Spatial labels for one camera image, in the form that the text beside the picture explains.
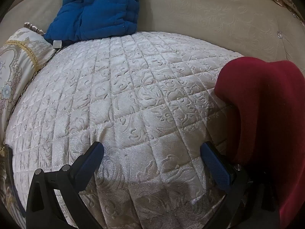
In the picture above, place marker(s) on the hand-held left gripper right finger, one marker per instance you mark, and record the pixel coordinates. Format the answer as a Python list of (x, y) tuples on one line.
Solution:
[(214, 167)]

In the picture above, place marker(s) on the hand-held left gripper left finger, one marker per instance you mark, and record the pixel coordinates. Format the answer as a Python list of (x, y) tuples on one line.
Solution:
[(91, 162)]

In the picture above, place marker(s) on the red small garment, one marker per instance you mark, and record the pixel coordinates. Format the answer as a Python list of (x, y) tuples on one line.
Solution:
[(262, 112)]

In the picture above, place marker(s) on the cream quilted bedspread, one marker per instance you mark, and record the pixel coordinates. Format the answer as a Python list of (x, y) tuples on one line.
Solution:
[(124, 105)]

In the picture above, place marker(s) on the floral patterned pillow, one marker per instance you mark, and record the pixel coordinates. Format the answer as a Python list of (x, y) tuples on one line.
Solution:
[(16, 66)]

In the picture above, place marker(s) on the white cushion tag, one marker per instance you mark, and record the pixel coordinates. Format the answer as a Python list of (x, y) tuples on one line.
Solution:
[(57, 44)]

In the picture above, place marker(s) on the blue quilted cushion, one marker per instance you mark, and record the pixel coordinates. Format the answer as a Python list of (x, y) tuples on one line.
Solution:
[(95, 9)]

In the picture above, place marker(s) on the beige upholstered headboard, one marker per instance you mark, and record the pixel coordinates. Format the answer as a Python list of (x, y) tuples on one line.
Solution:
[(202, 12)]

